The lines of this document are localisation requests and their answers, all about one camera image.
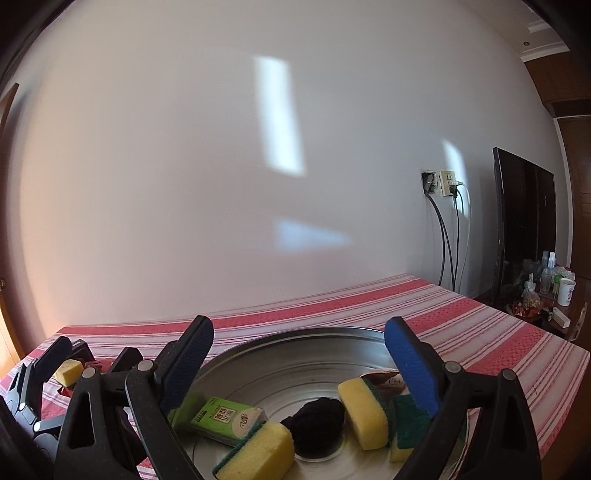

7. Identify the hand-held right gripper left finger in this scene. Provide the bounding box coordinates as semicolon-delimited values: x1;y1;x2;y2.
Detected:
53;315;214;480

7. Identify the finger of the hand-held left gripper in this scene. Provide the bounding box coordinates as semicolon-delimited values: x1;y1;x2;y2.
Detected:
30;336;74;409
108;347;144;376

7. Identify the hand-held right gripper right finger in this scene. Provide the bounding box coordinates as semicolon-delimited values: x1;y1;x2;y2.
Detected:
385;316;544;480

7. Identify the yellow green scouring sponge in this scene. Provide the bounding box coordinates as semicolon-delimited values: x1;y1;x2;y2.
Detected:
337;377;395;450
53;360;85;387
212;422;296;480
388;394;432;463

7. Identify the beige snack packet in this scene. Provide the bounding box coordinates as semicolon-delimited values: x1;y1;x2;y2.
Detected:
362;369;411;400

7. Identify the black box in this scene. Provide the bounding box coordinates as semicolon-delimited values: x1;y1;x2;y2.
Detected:
71;339;96;363

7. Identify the green tissue packet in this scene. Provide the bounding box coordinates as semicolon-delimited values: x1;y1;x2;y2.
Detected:
190;397;269;448

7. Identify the black sock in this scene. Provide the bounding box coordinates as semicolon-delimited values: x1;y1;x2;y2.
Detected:
280;399;346;462

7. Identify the round metal tin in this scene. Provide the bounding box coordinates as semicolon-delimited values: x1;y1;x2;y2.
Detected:
171;326;472;480

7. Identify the red striped cloth-covered desktop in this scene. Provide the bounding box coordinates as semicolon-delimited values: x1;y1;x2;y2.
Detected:
0;272;591;480

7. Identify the dark wooden television stand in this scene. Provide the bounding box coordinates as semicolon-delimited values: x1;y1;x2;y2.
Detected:
475;288;580;343

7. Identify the clear snack bag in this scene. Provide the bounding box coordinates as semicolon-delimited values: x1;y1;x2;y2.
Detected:
521;273;542;315

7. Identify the clear plastic bottle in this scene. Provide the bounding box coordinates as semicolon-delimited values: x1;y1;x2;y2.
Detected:
541;251;556;297

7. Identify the white cup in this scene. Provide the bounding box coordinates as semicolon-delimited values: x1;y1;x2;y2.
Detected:
557;277;577;306

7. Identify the black television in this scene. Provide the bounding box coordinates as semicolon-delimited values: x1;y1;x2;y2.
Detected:
492;147;557;305

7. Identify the brown wooden cabinet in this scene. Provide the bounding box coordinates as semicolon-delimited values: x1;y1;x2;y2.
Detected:
524;44;591;296

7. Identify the thick black cable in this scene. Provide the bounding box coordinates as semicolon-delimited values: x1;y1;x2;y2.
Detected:
426;193;453;289

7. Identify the white cable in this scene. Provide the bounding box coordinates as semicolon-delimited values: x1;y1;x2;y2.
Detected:
457;182;472;292

